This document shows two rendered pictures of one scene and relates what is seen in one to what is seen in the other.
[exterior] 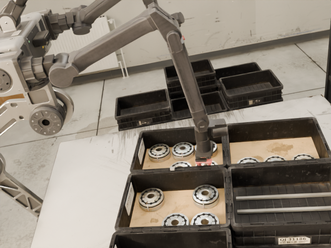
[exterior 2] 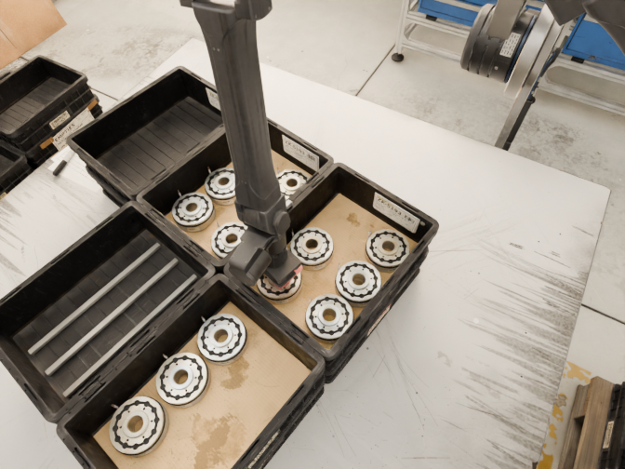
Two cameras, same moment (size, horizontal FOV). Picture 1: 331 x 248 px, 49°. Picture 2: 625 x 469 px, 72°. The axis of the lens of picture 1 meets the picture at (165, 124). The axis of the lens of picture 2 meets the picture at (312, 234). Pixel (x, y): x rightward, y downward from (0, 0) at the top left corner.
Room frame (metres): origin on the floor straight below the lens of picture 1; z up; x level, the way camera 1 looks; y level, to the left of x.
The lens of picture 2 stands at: (1.47, -0.47, 1.73)
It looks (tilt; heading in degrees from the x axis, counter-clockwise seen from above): 58 degrees down; 121
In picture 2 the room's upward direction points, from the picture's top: 2 degrees counter-clockwise
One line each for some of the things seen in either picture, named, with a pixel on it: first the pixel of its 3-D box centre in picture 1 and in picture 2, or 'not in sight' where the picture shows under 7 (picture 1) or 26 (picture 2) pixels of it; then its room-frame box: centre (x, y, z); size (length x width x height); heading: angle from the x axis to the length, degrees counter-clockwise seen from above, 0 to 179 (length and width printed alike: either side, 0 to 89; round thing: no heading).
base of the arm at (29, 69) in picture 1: (33, 69); not in sight; (1.16, 0.39, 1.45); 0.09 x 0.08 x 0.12; 178
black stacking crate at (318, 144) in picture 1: (273, 151); (203, 400); (1.19, -0.43, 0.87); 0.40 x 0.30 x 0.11; 78
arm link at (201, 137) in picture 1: (203, 132); (269, 238); (1.19, -0.14, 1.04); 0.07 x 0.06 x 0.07; 89
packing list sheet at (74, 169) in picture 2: not in sight; (105, 145); (0.37, 0.08, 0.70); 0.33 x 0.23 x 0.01; 88
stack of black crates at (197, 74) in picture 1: (191, 93); not in sight; (2.74, -0.27, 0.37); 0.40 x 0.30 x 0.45; 89
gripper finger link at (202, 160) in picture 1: (204, 161); not in sight; (1.16, -0.13, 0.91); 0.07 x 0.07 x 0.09; 73
